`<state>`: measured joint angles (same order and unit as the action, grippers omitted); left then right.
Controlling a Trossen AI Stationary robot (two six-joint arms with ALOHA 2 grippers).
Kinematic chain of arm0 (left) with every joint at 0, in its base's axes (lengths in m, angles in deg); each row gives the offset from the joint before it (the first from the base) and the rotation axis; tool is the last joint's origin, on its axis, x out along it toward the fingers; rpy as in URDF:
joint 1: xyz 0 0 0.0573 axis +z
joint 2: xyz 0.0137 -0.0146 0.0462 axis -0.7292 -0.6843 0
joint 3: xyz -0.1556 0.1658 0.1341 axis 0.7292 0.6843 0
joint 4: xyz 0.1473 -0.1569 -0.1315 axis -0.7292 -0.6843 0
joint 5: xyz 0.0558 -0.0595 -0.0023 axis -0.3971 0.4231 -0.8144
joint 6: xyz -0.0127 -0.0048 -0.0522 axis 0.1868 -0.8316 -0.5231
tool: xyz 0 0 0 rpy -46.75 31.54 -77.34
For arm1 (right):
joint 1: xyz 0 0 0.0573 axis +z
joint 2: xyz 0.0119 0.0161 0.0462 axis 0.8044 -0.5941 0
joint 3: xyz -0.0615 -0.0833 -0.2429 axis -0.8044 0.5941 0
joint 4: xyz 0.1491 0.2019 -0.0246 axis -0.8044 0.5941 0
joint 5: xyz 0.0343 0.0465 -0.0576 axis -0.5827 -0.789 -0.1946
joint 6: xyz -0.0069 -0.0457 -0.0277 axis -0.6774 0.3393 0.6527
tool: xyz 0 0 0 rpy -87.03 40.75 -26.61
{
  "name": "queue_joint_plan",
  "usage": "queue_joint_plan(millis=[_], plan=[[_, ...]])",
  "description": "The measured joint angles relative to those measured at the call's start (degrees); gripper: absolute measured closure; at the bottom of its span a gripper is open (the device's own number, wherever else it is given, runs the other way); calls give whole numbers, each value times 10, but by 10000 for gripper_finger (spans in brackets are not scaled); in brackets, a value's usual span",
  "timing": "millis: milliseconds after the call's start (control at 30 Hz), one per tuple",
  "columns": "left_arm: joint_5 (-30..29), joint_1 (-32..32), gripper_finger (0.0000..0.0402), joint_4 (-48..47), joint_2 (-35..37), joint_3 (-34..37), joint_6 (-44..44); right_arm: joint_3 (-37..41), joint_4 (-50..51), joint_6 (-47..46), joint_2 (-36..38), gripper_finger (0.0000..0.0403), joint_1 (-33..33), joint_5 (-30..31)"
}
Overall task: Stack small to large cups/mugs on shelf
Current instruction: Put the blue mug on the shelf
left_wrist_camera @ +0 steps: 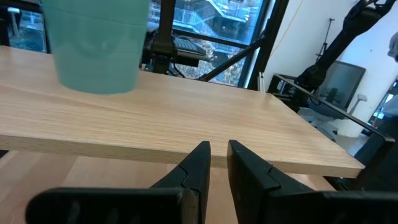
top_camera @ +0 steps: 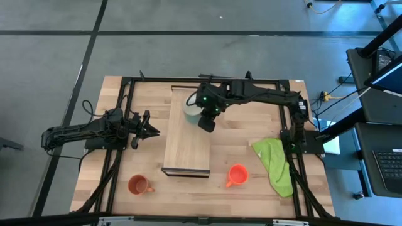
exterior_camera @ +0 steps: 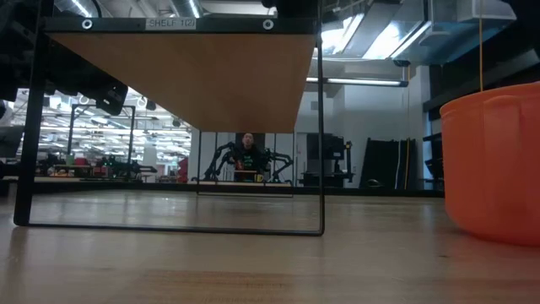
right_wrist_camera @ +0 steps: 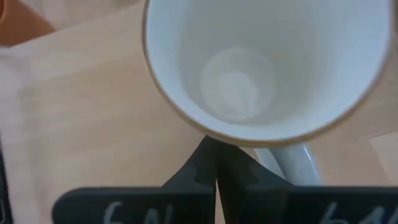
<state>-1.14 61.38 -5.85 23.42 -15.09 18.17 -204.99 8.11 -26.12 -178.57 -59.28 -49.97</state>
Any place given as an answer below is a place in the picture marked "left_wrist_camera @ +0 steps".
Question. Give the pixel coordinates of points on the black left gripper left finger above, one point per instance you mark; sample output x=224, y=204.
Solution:
x=192, y=174

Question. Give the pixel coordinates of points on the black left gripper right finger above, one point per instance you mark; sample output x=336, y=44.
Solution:
x=248, y=180

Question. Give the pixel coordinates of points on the teal plastic cup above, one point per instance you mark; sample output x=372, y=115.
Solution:
x=96, y=46

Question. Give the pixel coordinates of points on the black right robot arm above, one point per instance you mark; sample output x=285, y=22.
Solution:
x=342, y=40

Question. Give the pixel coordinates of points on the grey office chair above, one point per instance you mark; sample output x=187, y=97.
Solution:
x=323, y=119

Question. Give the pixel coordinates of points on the dark computer monitor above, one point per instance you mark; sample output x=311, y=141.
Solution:
x=342, y=84

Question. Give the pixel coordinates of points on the black light stand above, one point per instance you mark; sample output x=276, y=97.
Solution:
x=326, y=40

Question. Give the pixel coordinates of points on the wooden shelf with black frame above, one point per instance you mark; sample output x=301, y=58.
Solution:
x=186, y=109

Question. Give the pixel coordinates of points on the black post-mounted equipment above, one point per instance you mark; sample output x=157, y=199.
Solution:
x=183, y=51

